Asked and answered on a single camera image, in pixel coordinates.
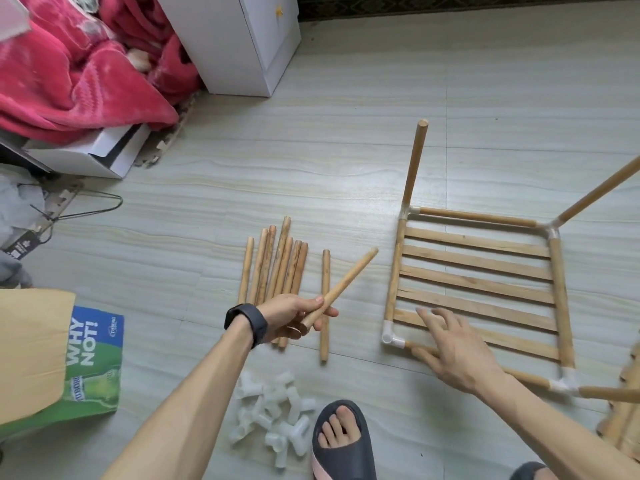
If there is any person's right hand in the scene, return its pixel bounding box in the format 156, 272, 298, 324
410, 305, 506, 396

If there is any person's left hand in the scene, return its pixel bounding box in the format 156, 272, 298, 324
258, 293, 339, 344

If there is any single wooden stick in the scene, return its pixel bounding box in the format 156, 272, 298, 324
412, 207, 543, 230
319, 249, 332, 364
578, 385, 640, 403
298, 247, 380, 334
405, 339, 553, 389
553, 155, 640, 229
402, 119, 430, 211

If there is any pile of wooden dowels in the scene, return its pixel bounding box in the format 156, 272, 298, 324
238, 217, 309, 351

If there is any slatted wooden shelf panel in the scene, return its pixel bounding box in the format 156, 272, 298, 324
597, 339, 640, 461
385, 209, 576, 381

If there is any pile of white connectors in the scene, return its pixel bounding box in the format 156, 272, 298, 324
228, 369, 319, 469

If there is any person's right forearm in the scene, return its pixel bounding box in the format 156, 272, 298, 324
480, 369, 640, 480

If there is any person's left forearm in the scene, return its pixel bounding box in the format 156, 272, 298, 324
100, 325, 251, 480

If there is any person's black sandal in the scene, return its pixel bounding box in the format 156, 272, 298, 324
310, 399, 378, 480
510, 461, 549, 480

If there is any black smartwatch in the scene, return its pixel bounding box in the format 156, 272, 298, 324
224, 303, 269, 348

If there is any green cardboard box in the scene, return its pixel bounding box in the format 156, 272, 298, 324
0, 289, 126, 441

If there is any flat white box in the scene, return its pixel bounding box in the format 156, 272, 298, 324
20, 123, 151, 179

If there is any white box cabinet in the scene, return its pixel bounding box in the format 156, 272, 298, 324
155, 0, 301, 98

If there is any white plastic bag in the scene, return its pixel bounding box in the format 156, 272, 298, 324
0, 175, 46, 246

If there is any red fleece blanket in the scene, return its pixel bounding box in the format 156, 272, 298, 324
0, 0, 206, 146

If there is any white plastic door panel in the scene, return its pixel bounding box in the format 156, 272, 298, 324
0, 0, 31, 41

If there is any wire clothes hanger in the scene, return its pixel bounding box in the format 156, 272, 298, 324
15, 185, 124, 231

